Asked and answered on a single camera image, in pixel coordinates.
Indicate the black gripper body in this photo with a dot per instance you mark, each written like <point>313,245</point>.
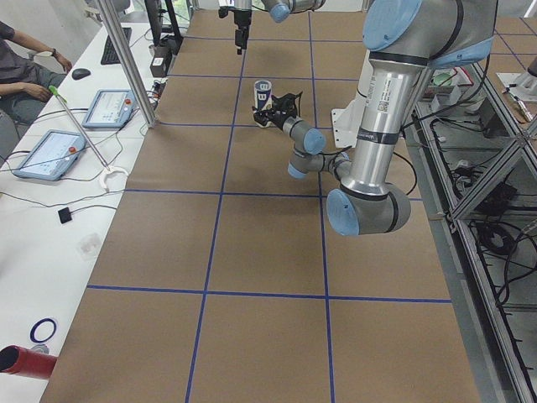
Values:
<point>277,120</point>
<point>241,18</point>

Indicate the small black square device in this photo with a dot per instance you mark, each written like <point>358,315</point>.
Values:
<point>65,215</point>

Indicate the aluminium frame post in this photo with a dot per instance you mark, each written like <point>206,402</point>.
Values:
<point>118,38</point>

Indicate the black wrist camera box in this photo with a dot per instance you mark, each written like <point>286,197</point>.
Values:
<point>288,104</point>

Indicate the blue tape roll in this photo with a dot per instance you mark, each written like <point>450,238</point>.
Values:
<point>43,330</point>

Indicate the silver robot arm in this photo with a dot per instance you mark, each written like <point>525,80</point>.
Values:
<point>279,11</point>
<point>404,38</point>

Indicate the blue teach pendant far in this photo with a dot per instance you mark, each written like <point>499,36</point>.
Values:
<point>110,109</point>

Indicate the blue teach pendant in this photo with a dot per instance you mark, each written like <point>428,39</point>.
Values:
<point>110,109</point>
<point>52,157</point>

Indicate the person in grey shirt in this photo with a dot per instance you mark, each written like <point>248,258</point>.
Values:
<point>25,83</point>

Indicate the blue teach pendant near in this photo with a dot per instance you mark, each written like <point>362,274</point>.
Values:
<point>52,157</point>

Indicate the grabber stick green handle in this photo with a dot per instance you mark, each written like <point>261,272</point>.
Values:
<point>107,169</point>

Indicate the red cylinder tube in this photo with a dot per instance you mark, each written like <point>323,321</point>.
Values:
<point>25,362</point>

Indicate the black computer mouse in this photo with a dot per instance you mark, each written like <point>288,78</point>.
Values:
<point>80,73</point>

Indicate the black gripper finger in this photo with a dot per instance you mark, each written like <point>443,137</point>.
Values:
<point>262,111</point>
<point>241,39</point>
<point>262,122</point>

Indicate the white blue tennis ball can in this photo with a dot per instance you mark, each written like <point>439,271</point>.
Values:
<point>262,95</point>

